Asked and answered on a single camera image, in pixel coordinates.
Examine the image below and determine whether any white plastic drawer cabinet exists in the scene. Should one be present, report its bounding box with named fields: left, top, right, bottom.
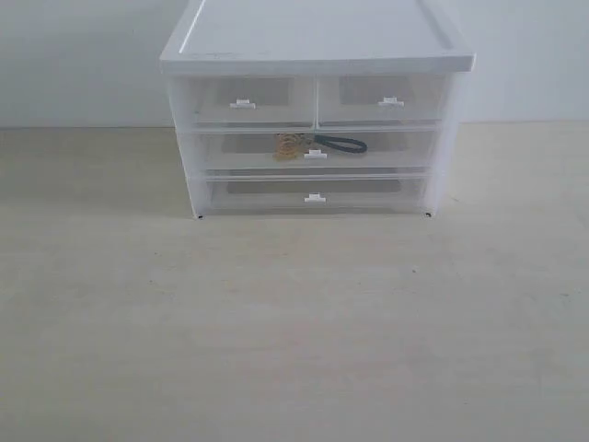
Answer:
left=160, top=1, right=476, bottom=218

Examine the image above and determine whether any clear wide bottom drawer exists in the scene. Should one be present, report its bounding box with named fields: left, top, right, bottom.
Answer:
left=204, top=171, right=430, bottom=212

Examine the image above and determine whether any gold keychain with black strap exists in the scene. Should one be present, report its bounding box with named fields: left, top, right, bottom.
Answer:
left=273, top=134, right=368, bottom=160

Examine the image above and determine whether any clear wide drawer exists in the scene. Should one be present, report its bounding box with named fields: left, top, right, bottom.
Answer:
left=196, top=130, right=438, bottom=170
left=204, top=171, right=430, bottom=212

